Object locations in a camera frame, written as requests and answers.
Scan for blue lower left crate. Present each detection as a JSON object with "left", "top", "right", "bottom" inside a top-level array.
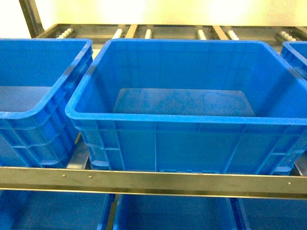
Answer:
[{"left": 0, "top": 190, "right": 115, "bottom": 230}]

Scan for metal roller shelf rack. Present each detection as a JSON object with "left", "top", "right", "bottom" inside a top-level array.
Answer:
[{"left": 0, "top": 0, "right": 307, "bottom": 200}]

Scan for blue lower right crate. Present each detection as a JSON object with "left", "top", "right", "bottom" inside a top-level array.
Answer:
[{"left": 230, "top": 198, "right": 307, "bottom": 230}]

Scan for large blue centre crate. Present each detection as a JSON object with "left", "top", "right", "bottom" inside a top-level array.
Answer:
[{"left": 65, "top": 39, "right": 307, "bottom": 175}]

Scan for blue lower centre crate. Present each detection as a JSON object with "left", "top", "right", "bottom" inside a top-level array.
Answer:
[{"left": 113, "top": 195, "right": 237, "bottom": 230}]

